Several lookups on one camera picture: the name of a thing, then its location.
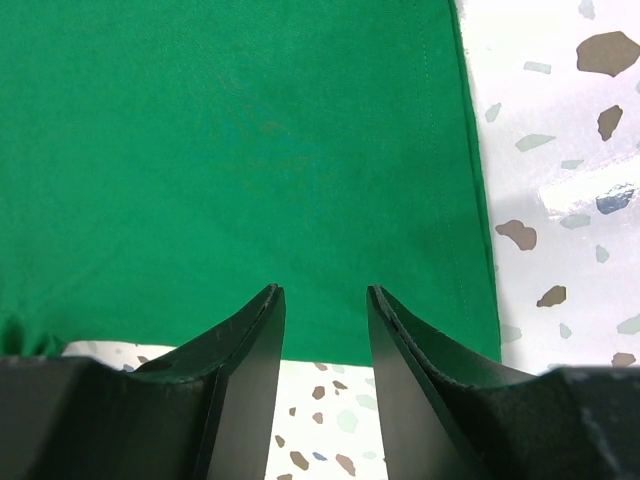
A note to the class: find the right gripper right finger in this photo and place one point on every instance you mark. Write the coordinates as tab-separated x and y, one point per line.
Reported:
447	412

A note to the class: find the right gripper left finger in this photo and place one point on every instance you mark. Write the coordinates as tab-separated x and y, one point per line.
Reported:
202	411

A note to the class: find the green t shirt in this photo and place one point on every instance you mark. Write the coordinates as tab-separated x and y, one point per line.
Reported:
163	161

